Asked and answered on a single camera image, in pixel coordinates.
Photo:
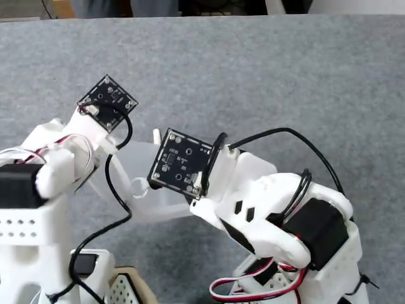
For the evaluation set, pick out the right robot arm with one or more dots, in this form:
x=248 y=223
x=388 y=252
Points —
x=272 y=196

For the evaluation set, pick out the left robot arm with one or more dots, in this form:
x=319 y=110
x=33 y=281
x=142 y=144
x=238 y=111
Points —
x=38 y=221

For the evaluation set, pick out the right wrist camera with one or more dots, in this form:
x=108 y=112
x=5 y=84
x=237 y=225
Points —
x=177 y=163

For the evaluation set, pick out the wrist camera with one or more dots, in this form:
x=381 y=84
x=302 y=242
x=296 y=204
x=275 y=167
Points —
x=177 y=163
x=109 y=98

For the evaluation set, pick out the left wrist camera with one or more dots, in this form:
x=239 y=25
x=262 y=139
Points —
x=109 y=98

